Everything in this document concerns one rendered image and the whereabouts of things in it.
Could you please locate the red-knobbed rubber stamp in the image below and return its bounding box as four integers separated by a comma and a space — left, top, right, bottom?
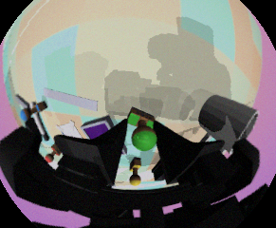
46, 143, 62, 162

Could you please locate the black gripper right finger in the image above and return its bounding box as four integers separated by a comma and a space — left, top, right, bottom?
153, 121, 225, 185

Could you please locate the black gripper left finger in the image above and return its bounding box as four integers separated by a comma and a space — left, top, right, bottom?
53, 118, 127, 186

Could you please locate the dark grey mug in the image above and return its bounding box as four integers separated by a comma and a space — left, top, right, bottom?
198, 95, 260, 153

